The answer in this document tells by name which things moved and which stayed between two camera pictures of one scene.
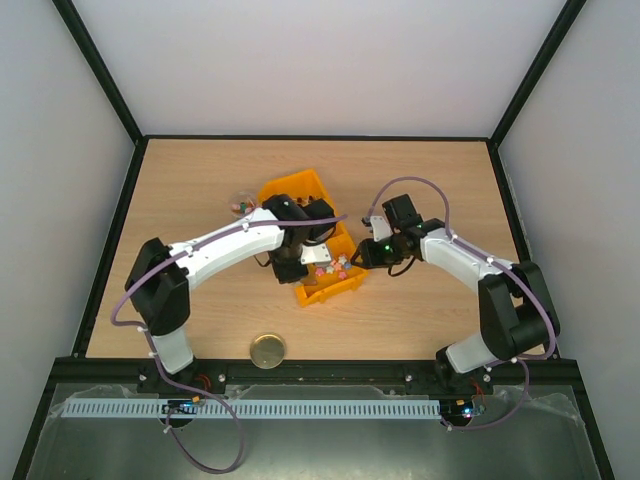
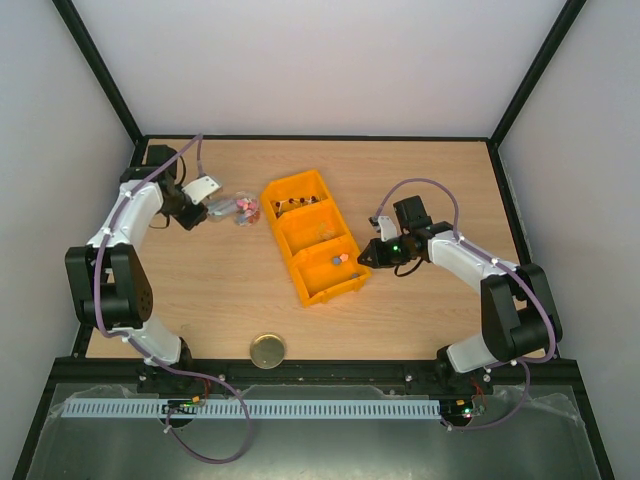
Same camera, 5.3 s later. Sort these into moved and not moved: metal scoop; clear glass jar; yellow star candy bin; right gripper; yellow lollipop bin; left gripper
Moved: left gripper; metal scoop
Not moved: right gripper; clear glass jar; yellow star candy bin; yellow lollipop bin
